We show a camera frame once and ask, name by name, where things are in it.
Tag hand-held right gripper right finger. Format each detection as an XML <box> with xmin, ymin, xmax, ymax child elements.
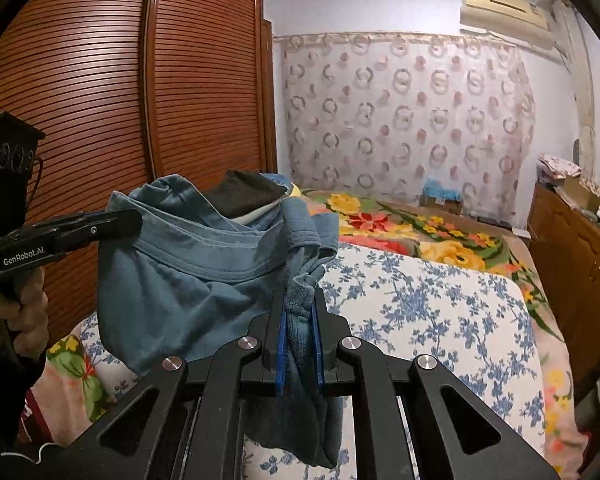
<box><xmin>312</xmin><ymin>287</ymin><xmax>561</xmax><ymax>480</ymax></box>

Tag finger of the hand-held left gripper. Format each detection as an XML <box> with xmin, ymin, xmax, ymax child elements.
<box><xmin>45</xmin><ymin>209</ymin><xmax>144</xmax><ymax>257</ymax></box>
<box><xmin>27</xmin><ymin>211</ymin><xmax>117</xmax><ymax>237</ymax></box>

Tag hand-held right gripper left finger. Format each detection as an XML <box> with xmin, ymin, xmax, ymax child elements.
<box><xmin>62</xmin><ymin>287</ymin><xmax>287</xmax><ymax>480</ymax></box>

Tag blue pants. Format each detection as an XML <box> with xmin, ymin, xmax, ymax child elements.
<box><xmin>96</xmin><ymin>174</ymin><xmax>341</xmax><ymax>468</ymax></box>

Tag person's left forearm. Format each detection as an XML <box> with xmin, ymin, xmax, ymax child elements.
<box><xmin>0</xmin><ymin>335</ymin><xmax>38</xmax><ymax>480</ymax></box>

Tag person's left hand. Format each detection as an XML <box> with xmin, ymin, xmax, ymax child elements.
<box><xmin>0</xmin><ymin>267</ymin><xmax>49</xmax><ymax>346</ymax></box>

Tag blue floral white mat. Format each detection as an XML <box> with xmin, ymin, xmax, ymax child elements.
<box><xmin>75</xmin><ymin>245</ymin><xmax>546</xmax><ymax>480</ymax></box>

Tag folded grey cloth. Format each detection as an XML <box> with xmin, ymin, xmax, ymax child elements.
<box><xmin>232</xmin><ymin>202</ymin><xmax>287</xmax><ymax>224</ymax></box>

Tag folded dark cloth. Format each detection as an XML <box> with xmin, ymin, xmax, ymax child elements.
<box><xmin>215</xmin><ymin>170</ymin><xmax>288</xmax><ymax>218</ymax></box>

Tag brown slatted wooden wardrobe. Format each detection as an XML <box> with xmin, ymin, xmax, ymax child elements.
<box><xmin>0</xmin><ymin>0</ymin><xmax>278</xmax><ymax>341</ymax></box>

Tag colourful flower blanket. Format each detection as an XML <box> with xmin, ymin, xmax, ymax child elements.
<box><xmin>45</xmin><ymin>187</ymin><xmax>576</xmax><ymax>461</ymax></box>

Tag flat cardboard box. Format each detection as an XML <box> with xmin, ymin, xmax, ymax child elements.
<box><xmin>420</xmin><ymin>194</ymin><xmax>463</xmax><ymax>216</ymax></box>

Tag blue plastic bag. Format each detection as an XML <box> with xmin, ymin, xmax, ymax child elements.
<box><xmin>422</xmin><ymin>177</ymin><xmax>463</xmax><ymax>201</ymax></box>

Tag circle-patterned sheer curtain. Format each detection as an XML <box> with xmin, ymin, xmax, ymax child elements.
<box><xmin>272</xmin><ymin>32</ymin><xmax>537</xmax><ymax>216</ymax></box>

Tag long wooden cabinet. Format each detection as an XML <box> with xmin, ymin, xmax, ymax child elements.
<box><xmin>527</xmin><ymin>182</ymin><xmax>600</xmax><ymax>396</ymax></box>

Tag patterned cloth pile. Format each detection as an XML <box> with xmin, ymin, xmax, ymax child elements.
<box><xmin>537</xmin><ymin>152</ymin><xmax>581</xmax><ymax>179</ymax></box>

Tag open cardboard box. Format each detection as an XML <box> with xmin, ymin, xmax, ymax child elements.
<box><xmin>555</xmin><ymin>175</ymin><xmax>600</xmax><ymax>211</ymax></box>

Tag beige tied curtain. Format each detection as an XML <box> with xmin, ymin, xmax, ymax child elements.
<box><xmin>550</xmin><ymin>0</ymin><xmax>600</xmax><ymax>186</ymax></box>

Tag cream wall air conditioner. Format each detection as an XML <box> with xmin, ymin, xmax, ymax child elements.
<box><xmin>459</xmin><ymin>0</ymin><xmax>556</xmax><ymax>51</ymax></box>

